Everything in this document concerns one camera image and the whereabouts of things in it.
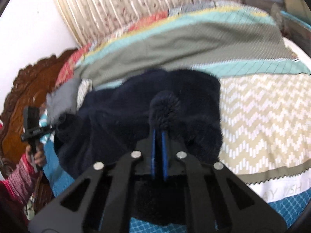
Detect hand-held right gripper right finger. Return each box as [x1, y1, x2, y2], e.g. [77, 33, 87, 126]
[161, 129, 287, 233]

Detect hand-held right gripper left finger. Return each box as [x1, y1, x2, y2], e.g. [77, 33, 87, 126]
[28, 129, 156, 233]

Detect person's left hand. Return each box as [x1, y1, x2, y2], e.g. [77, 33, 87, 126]
[25, 144, 48, 174]

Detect grey cloth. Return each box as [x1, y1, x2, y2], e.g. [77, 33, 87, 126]
[46, 78, 82, 124]

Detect carved wooden headboard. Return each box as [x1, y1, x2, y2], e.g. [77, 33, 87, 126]
[0, 49, 78, 214]

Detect patterned patchwork bedspread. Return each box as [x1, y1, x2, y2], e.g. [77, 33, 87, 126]
[44, 1, 311, 233]

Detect person's left forearm pink sleeve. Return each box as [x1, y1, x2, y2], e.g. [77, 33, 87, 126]
[0, 154, 37, 209]

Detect dark navy fleece garment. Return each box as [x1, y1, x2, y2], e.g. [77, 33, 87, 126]
[53, 68, 223, 226]

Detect beige floral pleated curtain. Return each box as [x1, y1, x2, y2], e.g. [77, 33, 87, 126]
[46, 0, 243, 48]

